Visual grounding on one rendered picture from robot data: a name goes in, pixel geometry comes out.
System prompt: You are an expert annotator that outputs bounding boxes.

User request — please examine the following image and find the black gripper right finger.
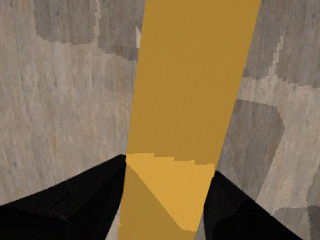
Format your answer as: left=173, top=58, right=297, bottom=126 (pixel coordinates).
left=203, top=171, right=303, bottom=240

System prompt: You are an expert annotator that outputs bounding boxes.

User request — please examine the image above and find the yellow bar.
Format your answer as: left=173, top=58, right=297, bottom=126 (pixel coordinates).
left=117, top=0, right=261, bottom=240

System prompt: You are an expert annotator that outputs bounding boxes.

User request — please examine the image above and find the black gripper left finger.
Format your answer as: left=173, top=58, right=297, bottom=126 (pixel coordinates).
left=0, top=155, right=127, bottom=240

